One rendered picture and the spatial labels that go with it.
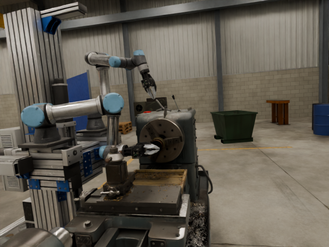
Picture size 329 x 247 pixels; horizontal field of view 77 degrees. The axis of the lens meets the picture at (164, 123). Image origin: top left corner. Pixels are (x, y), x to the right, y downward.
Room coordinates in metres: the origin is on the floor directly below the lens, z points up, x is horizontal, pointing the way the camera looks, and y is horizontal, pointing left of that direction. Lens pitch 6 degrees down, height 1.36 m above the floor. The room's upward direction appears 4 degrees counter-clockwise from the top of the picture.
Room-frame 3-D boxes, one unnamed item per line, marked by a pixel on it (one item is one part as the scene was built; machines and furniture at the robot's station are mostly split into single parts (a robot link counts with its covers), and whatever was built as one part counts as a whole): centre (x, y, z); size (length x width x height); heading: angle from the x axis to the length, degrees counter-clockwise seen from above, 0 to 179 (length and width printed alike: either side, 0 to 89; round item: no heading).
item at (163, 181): (1.21, 0.08, 0.89); 0.36 x 0.30 x 0.04; 78
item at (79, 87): (7.51, 3.40, 1.18); 4.12 x 0.80 x 2.35; 42
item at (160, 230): (0.82, 0.16, 0.90); 0.47 x 0.30 x 0.06; 78
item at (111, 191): (0.91, 0.22, 0.99); 0.20 x 0.10 x 0.05; 168
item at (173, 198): (0.87, 0.17, 0.95); 0.43 x 0.17 x 0.05; 78
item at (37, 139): (1.29, 0.74, 1.21); 0.15 x 0.15 x 0.10
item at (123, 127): (9.51, 2.05, 0.22); 1.25 x 0.86 x 0.44; 173
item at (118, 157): (0.89, 0.23, 1.13); 0.08 x 0.08 x 0.03
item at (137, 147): (1.20, 0.19, 1.08); 0.12 x 0.09 x 0.08; 78
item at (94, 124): (1.76, 0.58, 1.21); 0.15 x 0.15 x 0.10
